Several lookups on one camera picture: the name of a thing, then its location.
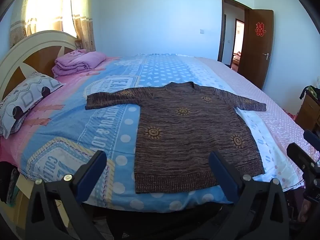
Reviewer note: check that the bed with patterned sheet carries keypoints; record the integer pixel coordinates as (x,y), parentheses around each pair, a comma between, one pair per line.
(160,70)

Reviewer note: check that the bright window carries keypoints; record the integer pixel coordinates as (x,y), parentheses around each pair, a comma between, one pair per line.
(68,10)

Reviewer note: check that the brown sofa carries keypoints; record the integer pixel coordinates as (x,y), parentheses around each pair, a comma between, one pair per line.
(236,58)

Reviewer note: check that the cream and wood headboard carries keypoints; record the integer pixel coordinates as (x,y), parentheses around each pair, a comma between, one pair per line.
(32,40)

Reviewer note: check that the wooden cabinet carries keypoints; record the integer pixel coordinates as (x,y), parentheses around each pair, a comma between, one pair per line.
(310,112)

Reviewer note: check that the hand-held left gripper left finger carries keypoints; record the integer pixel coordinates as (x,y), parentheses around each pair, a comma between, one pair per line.
(91,177)

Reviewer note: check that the dark cloth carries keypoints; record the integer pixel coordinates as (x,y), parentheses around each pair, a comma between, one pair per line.
(6,180)

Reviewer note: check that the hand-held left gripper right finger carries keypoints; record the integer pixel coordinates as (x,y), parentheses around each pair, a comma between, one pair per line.
(223,177)

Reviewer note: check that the person's right hand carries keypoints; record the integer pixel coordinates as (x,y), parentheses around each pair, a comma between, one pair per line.
(304,211)

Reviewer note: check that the red paper door decoration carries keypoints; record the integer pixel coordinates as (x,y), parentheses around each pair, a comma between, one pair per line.
(260,29)

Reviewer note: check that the brown wooden door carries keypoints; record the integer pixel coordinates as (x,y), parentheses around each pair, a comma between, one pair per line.
(255,55)

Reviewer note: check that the yellow patterned curtain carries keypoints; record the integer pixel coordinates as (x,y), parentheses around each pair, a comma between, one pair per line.
(37,5)
(83,17)

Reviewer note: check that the dark bag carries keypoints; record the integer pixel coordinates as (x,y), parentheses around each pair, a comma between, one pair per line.
(310,90)

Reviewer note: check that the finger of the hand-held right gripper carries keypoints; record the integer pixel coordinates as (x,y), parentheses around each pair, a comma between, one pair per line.
(298,153)
(311,138)

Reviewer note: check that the wooden bedside table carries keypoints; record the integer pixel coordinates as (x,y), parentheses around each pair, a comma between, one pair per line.
(22,200)

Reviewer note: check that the folded pink blanket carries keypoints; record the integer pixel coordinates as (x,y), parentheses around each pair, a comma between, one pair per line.
(77,62)

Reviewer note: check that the red patterned cloth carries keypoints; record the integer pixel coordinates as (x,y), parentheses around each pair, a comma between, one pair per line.
(291,116)

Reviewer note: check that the grey patterned pillow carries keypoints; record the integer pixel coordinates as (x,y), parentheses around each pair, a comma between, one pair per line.
(25,100)

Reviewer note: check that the brown knitted sweater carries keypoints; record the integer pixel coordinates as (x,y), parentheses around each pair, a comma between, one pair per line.
(187,135)

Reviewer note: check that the brown door frame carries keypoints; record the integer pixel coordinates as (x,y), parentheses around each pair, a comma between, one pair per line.
(221,30)

